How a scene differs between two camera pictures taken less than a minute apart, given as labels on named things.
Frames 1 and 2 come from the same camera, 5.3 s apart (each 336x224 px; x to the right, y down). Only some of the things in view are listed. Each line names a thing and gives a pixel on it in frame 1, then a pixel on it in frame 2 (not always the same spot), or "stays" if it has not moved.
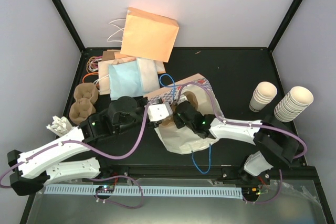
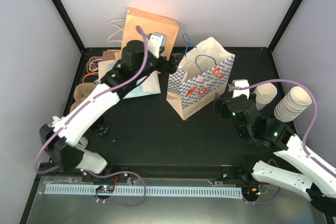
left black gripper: (156, 125) → (172, 66)
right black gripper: (179, 124) → (218, 100)
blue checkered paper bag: (196, 90) → (204, 71)
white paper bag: (149, 74) stays
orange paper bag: (147, 35) stays
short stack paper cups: (264, 93) stays
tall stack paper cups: (294, 104) stays
